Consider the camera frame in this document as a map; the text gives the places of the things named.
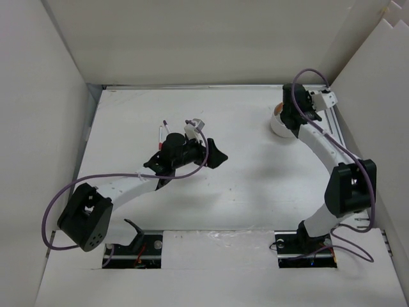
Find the white red pen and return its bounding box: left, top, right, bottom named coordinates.
left=158, top=125, right=163, bottom=150

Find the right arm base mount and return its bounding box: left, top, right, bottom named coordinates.
left=269, top=223, right=337, bottom=269

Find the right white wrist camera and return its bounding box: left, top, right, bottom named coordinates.
left=310, top=90, right=338, bottom=111

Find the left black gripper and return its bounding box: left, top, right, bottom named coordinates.
left=172, top=133, right=226, bottom=169

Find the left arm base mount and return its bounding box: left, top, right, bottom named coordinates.
left=102, top=219, right=164, bottom=269

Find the white round divided container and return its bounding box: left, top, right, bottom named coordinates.
left=270, top=111, right=294, bottom=138

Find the orange highlighter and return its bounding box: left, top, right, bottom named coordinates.
left=274, top=102, right=283, bottom=116

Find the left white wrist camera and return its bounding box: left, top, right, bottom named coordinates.
left=184, top=118, right=205, bottom=141

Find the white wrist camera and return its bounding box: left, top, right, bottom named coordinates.
left=310, top=90, right=338, bottom=111
left=184, top=118, right=205, bottom=141

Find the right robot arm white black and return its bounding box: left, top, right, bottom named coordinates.
left=280, top=83, right=376, bottom=252

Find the purple capped pen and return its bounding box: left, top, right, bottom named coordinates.
left=163, top=120, right=172, bottom=134

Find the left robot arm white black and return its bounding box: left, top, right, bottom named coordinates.
left=58, top=133, right=228, bottom=254

